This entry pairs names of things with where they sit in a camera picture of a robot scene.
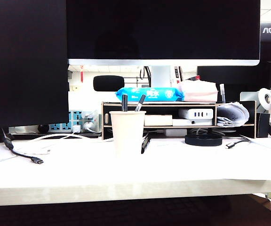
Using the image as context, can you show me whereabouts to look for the thick black marker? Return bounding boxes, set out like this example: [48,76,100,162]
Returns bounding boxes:
[141,136,151,155]

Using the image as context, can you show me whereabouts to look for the black marker with silver band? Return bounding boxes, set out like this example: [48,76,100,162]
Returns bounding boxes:
[135,94,147,112]

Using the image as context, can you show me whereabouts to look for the slim black marker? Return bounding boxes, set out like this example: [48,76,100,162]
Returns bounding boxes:
[121,94,129,112]

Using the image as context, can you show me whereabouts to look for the white paper cup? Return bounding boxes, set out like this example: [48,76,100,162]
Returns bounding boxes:
[109,110,147,157]

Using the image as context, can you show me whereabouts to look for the blue wet wipes pack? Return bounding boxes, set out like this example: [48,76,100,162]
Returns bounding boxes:
[115,87,185,103]

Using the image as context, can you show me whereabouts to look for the cream rectangular box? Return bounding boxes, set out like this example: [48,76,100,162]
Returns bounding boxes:
[144,114,173,127]

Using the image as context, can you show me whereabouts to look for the black chair headrest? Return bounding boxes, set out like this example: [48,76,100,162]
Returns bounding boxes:
[93,75,125,92]

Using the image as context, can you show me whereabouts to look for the silver monitor stand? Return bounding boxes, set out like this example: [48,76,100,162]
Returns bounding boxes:
[151,65,175,88]

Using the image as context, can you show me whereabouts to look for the white power plug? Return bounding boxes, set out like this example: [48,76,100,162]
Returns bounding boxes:
[82,110,103,134]

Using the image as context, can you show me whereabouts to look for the flat white box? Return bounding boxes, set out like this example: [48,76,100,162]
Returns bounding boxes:
[172,118,214,126]

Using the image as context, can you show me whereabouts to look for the power strip with blue sockets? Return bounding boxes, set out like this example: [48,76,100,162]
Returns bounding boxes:
[48,110,99,134]

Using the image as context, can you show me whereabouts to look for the white multiport charger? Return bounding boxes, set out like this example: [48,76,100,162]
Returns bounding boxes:
[178,108,214,120]

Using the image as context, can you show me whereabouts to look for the pink tissue pack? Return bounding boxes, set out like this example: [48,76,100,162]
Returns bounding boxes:
[177,80,219,103]

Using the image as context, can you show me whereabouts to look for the black round disc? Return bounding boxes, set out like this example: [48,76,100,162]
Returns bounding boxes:
[184,134,223,147]

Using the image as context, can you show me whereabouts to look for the large silver-bezel monitor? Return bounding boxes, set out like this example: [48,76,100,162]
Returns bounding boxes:
[66,0,261,67]

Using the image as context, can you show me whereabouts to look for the black round knob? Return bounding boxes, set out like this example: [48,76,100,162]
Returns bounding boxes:
[37,123,50,134]

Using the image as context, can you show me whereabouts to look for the rolled printed papers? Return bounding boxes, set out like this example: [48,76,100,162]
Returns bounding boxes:
[216,101,250,129]

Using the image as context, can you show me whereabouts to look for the silver metal stand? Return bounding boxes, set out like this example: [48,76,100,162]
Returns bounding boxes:
[239,91,262,109]

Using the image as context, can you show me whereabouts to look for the black wooden desk shelf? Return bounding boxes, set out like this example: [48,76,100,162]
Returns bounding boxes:
[101,100,257,141]

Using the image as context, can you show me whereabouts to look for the plain black monitor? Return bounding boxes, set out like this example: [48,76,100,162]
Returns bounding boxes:
[0,0,70,144]

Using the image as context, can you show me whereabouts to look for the small black box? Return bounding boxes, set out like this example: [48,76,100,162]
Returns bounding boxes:
[255,112,271,139]

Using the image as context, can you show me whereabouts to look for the white tape roll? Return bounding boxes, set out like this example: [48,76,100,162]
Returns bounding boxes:
[258,88,271,112]

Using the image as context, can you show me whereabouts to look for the white cable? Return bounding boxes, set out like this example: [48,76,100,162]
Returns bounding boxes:
[15,131,86,155]

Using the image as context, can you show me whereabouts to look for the thin black cable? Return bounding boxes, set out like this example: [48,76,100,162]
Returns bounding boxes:
[225,138,250,150]

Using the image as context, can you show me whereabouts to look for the black cable with grey plug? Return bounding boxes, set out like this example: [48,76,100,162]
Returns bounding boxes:
[0,128,44,165]

